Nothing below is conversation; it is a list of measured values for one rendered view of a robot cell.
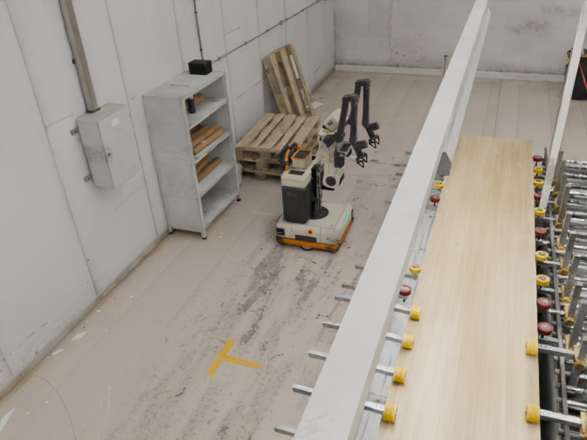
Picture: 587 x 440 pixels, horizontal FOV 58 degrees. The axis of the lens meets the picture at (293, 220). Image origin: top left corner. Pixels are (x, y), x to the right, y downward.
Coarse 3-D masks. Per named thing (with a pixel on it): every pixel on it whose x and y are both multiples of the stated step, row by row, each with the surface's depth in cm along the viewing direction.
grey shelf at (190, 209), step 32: (160, 96) 497; (224, 96) 575; (160, 128) 515; (224, 128) 596; (160, 160) 535; (192, 160) 521; (224, 160) 616; (192, 192) 542; (224, 192) 629; (192, 224) 564
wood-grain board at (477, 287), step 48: (480, 144) 525; (528, 144) 519; (480, 192) 443; (528, 192) 439; (432, 240) 386; (480, 240) 383; (528, 240) 380; (432, 288) 340; (480, 288) 338; (528, 288) 335; (432, 336) 304; (480, 336) 302; (528, 336) 300; (432, 384) 274; (480, 384) 273; (528, 384) 271; (384, 432) 252; (432, 432) 250; (480, 432) 249; (528, 432) 248
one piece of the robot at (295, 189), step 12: (312, 156) 542; (288, 168) 518; (312, 168) 519; (288, 180) 509; (300, 180) 504; (312, 180) 522; (288, 192) 518; (300, 192) 511; (312, 192) 530; (288, 204) 524; (300, 204) 519; (312, 204) 536; (288, 216) 531; (300, 216) 526; (312, 216) 545
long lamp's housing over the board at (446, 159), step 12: (480, 36) 292; (480, 48) 279; (468, 72) 234; (468, 84) 225; (468, 96) 218; (456, 108) 197; (456, 120) 188; (456, 132) 184; (456, 144) 179; (444, 156) 166; (444, 168) 168
